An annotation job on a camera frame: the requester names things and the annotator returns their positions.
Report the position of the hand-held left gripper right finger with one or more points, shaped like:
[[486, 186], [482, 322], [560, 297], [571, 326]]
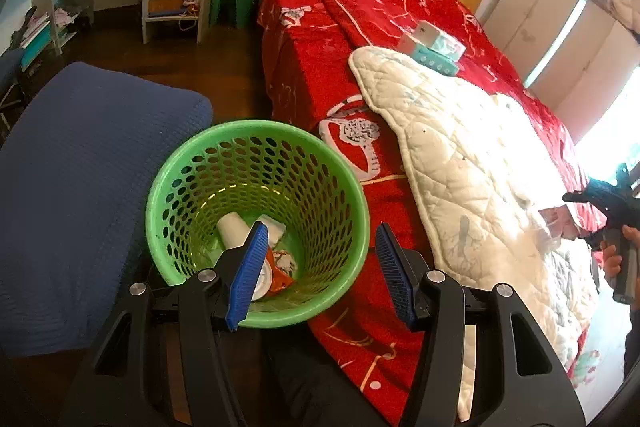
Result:
[[395, 277]]

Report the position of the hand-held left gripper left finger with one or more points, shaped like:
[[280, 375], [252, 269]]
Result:
[[247, 277]]

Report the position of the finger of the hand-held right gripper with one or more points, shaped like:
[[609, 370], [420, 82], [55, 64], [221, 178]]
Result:
[[580, 197], [592, 241]]

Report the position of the red white wrapper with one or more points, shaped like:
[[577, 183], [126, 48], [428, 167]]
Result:
[[565, 222]]

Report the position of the red snack wrapper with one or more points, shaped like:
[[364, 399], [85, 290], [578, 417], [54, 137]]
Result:
[[280, 279]]

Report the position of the white paper cup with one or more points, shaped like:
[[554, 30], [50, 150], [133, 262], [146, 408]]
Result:
[[231, 232]]

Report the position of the white paper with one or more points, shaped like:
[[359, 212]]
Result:
[[275, 229]]

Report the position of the green plastic basket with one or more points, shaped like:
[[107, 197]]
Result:
[[200, 157]]

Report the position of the person's right hand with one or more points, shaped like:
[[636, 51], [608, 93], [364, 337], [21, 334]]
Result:
[[610, 262]]

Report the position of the white quilted blanket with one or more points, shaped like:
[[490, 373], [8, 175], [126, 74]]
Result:
[[460, 157]]

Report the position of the white wardrobe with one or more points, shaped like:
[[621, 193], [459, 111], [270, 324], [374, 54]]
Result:
[[535, 17]]

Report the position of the teal tissue pack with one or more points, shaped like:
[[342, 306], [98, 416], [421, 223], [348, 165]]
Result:
[[435, 64]]

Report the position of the blue chair cushion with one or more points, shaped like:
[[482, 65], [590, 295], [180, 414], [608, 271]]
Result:
[[75, 182]]

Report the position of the white tissue pack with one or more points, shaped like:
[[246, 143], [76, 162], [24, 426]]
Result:
[[435, 37]]

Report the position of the red printed blanket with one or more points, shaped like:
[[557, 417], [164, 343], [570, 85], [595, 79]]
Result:
[[310, 67]]

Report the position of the shelf with books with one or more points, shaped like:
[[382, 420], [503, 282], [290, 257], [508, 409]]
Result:
[[40, 32]]

